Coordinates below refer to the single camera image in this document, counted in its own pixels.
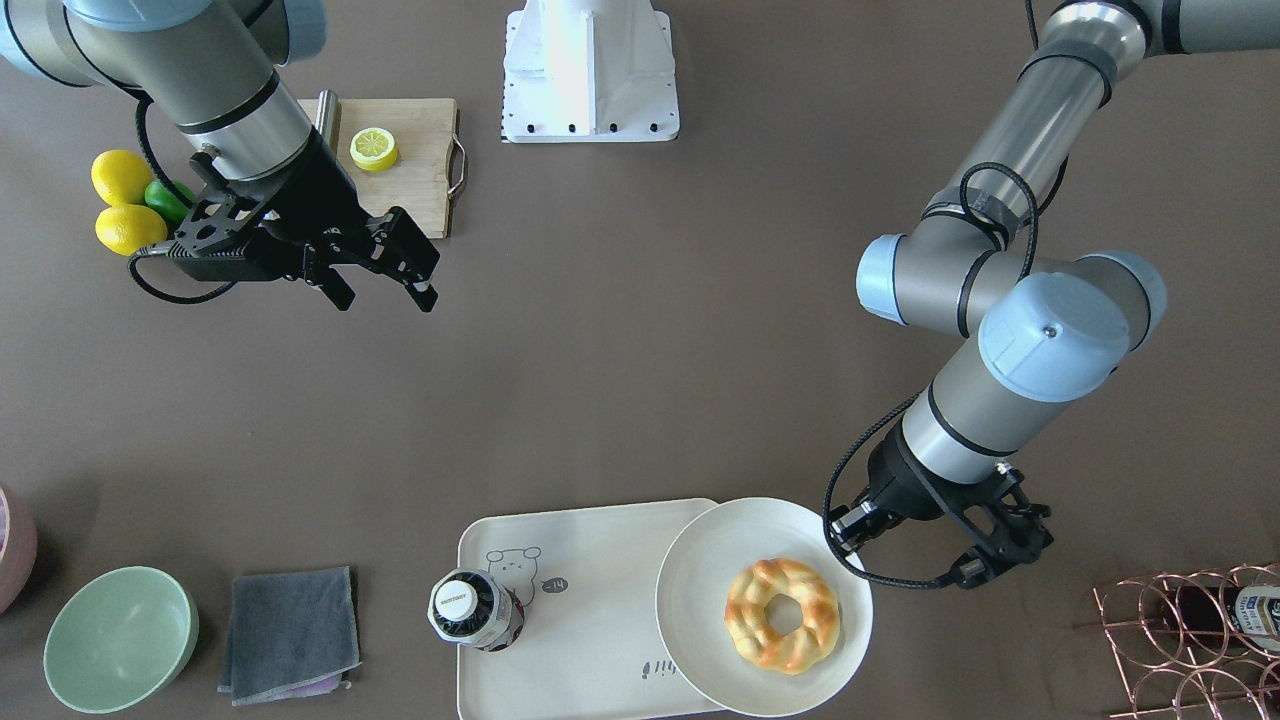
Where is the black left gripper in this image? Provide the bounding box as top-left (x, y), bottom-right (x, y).
top-left (826, 428), bottom-right (1053, 591)

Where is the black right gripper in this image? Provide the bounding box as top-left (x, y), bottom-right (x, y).
top-left (174, 131), bottom-right (439, 313)

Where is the glazed twisted donut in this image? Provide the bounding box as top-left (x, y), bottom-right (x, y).
top-left (724, 557), bottom-right (842, 676)

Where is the white round plate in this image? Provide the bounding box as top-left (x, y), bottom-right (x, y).
top-left (655, 498), bottom-right (874, 717)

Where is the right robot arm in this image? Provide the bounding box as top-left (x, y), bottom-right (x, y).
top-left (3, 1), bottom-right (439, 311)

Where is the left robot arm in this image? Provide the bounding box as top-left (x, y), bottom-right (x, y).
top-left (822, 1), bottom-right (1279, 591)

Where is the cream rabbit serving tray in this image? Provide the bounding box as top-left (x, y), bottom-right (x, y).
top-left (457, 498), bottom-right (717, 719)

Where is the dark tea bottle on tray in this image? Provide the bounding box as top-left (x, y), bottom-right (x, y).
top-left (425, 568), bottom-right (525, 652)

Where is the wooden cutting board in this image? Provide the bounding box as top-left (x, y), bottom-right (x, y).
top-left (332, 97), bottom-right (466, 240)

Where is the lemon half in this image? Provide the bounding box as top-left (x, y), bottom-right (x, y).
top-left (348, 127), bottom-right (401, 173)

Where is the steel muddler black tip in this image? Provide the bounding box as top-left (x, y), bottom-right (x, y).
top-left (314, 88), bottom-right (340, 150)

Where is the green lime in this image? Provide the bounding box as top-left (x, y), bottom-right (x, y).
top-left (143, 179), bottom-right (195, 228)

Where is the yellow lemon lower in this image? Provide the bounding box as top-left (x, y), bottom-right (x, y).
top-left (95, 204), bottom-right (169, 256)

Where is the yellow lemon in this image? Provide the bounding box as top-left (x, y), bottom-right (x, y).
top-left (95, 204), bottom-right (169, 256)
top-left (90, 149), bottom-right (155, 208)

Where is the yellow lemon upper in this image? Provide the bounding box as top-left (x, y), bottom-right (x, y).
top-left (90, 149), bottom-right (155, 208)

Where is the grey folded cloth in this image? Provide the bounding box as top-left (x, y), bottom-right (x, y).
top-left (218, 566), bottom-right (361, 706)

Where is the dark tea bottle in rack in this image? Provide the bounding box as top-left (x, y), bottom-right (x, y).
top-left (1161, 583), bottom-right (1279, 656)

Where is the pink ribbed bowl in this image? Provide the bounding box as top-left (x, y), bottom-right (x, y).
top-left (1, 483), bottom-right (38, 612)

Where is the mint green bowl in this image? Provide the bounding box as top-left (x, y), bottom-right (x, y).
top-left (44, 566), bottom-right (198, 714)

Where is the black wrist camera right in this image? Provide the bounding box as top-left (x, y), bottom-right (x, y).
top-left (163, 243), bottom-right (302, 283)

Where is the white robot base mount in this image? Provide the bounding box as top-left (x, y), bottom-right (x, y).
top-left (500, 1), bottom-right (681, 143)

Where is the copper wire bottle rack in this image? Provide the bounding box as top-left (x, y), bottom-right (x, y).
top-left (1092, 562), bottom-right (1277, 719)

